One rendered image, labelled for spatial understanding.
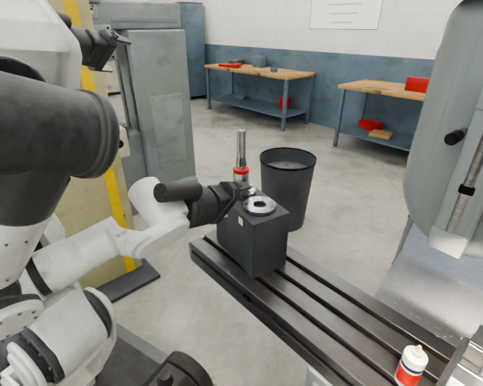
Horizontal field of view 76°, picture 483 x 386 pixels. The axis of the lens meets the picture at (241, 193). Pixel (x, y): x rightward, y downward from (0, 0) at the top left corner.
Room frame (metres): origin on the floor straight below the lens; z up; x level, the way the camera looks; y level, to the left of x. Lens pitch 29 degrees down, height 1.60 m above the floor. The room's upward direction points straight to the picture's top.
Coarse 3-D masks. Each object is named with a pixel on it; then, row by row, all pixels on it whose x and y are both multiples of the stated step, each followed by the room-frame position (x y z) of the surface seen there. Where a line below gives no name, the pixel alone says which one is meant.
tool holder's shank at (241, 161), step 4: (240, 132) 0.80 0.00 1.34; (244, 132) 0.80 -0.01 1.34; (240, 136) 0.80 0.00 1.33; (244, 136) 0.80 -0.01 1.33; (240, 140) 0.80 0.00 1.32; (244, 140) 0.80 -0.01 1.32; (240, 144) 0.80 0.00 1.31; (244, 144) 0.80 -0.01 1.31; (240, 148) 0.80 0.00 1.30; (244, 148) 0.80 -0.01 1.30; (240, 152) 0.80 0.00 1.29; (244, 152) 0.80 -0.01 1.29; (240, 156) 0.79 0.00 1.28; (244, 156) 0.80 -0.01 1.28; (236, 160) 0.80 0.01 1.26; (240, 160) 0.79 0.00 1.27; (244, 160) 0.79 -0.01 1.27; (236, 164) 0.80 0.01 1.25; (240, 164) 0.79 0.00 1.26; (244, 164) 0.79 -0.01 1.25; (240, 168) 0.79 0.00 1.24; (244, 168) 0.80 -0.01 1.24
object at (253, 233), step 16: (256, 192) 0.81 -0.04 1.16; (240, 208) 0.72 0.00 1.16; (256, 208) 0.69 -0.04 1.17; (272, 208) 0.69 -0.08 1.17; (224, 224) 0.77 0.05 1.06; (240, 224) 0.69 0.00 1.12; (256, 224) 0.64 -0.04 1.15; (272, 224) 0.67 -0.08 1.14; (288, 224) 0.70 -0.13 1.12; (224, 240) 0.78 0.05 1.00; (240, 240) 0.69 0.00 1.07; (256, 240) 0.64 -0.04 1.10; (272, 240) 0.67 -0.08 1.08; (240, 256) 0.69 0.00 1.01; (256, 256) 0.64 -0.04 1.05; (272, 256) 0.67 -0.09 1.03; (256, 272) 0.64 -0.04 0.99
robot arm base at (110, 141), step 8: (96, 96) 0.33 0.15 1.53; (104, 96) 0.34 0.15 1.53; (104, 104) 0.32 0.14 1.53; (104, 112) 0.31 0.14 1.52; (112, 112) 0.32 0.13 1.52; (104, 120) 0.31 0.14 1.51; (112, 120) 0.31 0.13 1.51; (104, 128) 0.30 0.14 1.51; (112, 128) 0.31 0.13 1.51; (104, 136) 0.30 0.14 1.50; (112, 136) 0.30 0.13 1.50; (104, 144) 0.30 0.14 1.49; (112, 144) 0.30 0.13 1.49; (104, 152) 0.30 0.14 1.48; (112, 152) 0.30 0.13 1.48; (104, 160) 0.29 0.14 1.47; (112, 160) 0.30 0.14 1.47; (96, 168) 0.30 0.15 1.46; (104, 168) 0.30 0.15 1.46; (80, 176) 0.31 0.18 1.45; (88, 176) 0.30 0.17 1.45; (96, 176) 0.30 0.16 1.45
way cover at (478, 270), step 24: (408, 240) 0.73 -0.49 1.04; (408, 264) 0.68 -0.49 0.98; (432, 264) 0.66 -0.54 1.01; (456, 264) 0.63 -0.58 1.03; (480, 264) 0.60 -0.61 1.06; (384, 288) 0.65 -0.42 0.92; (408, 288) 0.63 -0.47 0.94; (432, 288) 0.61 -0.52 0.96; (456, 288) 0.59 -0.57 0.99; (480, 288) 0.57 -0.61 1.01; (408, 312) 0.57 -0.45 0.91; (432, 312) 0.56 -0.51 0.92; (456, 312) 0.55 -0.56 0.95; (480, 312) 0.53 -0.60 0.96; (456, 336) 0.50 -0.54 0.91
